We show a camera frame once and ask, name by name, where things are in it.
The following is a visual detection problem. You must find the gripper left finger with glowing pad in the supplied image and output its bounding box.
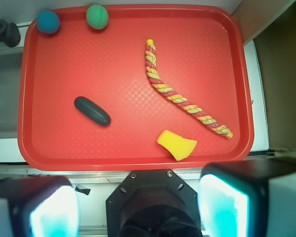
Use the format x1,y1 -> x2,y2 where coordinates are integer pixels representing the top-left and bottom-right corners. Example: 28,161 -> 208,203
0,176 -> 80,237

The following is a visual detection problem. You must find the black octagonal mount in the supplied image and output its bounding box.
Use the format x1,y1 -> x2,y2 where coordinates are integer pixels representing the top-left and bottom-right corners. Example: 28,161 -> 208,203
106,170 -> 203,237

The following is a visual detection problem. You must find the red plastic tray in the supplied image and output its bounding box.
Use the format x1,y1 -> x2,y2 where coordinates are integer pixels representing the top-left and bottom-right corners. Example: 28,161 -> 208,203
18,5 -> 254,171

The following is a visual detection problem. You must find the yellow sponge piece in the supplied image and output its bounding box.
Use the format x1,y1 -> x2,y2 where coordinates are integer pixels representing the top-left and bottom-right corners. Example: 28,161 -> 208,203
156,130 -> 197,161

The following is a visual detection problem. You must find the multicolored twisted rope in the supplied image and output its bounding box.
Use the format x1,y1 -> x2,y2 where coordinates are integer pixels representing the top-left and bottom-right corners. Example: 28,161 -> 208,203
145,39 -> 234,140

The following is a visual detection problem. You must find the green ball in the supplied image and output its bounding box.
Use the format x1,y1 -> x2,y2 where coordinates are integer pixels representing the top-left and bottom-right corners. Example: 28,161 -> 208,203
86,4 -> 109,30

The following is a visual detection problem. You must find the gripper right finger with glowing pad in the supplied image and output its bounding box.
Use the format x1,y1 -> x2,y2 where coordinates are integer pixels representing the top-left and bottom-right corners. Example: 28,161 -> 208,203
197,157 -> 296,237

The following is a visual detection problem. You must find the blue ball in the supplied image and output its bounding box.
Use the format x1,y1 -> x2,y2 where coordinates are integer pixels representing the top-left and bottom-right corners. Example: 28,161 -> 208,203
37,10 -> 60,34

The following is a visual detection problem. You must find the black clamp knob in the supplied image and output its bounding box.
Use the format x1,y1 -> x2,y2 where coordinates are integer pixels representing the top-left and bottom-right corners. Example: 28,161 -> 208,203
0,19 -> 21,48

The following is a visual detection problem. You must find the black oval capsule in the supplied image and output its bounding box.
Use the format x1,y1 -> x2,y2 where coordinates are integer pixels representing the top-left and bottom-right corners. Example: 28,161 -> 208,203
74,96 -> 111,126

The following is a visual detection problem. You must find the brown cardboard box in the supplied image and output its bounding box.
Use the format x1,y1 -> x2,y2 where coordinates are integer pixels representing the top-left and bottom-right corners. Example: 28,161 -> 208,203
254,1 -> 296,151

